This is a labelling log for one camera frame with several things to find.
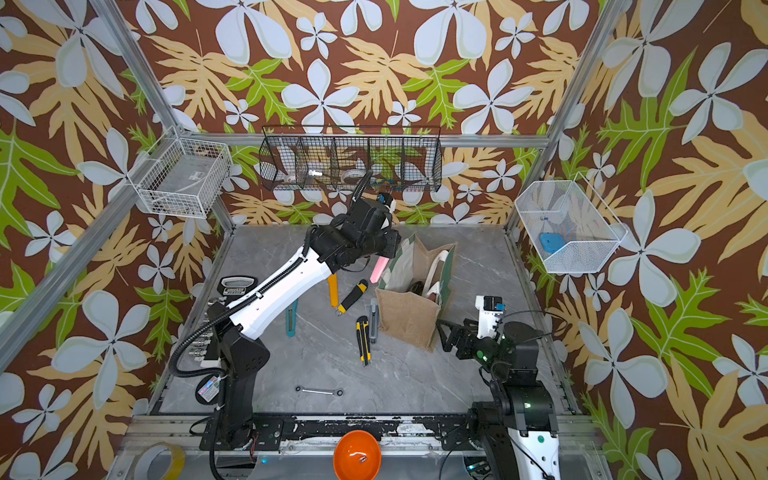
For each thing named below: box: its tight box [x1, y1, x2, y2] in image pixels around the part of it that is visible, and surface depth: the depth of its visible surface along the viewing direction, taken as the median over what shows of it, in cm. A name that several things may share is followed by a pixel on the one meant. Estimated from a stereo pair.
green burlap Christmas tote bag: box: [375, 233, 458, 353], surface depth 88 cm
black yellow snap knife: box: [337, 279, 368, 314], surface depth 102 cm
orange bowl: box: [334, 430, 382, 480], surface depth 70 cm
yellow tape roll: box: [133, 442, 186, 480], surface depth 70 cm
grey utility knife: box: [369, 298, 379, 344], surface depth 95 cm
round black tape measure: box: [195, 374, 221, 405], surface depth 81 cm
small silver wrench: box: [295, 385, 345, 397], surface depth 83 cm
